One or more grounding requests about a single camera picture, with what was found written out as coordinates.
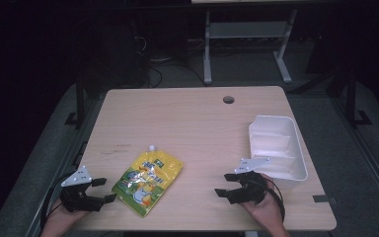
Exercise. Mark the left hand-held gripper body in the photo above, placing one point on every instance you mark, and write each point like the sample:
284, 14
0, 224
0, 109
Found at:
79, 197

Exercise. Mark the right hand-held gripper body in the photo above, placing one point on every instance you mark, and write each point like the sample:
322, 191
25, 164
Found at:
251, 187

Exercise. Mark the yellow spout pouch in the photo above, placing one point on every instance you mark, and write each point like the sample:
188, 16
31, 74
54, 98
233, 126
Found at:
148, 181

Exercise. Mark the white plastic bin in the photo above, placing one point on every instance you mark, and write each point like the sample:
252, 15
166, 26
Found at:
276, 141

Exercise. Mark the person's left hand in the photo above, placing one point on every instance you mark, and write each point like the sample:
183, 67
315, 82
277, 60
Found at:
62, 219

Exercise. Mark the person's right hand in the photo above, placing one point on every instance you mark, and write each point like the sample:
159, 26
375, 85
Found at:
268, 210

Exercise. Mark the grey tape strip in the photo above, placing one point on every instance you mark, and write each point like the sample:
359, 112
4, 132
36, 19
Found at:
320, 198

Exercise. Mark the black metal stand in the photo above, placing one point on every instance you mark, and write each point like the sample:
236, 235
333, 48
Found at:
80, 105
352, 98

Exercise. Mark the white metal desk frame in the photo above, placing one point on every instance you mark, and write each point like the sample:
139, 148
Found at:
207, 49

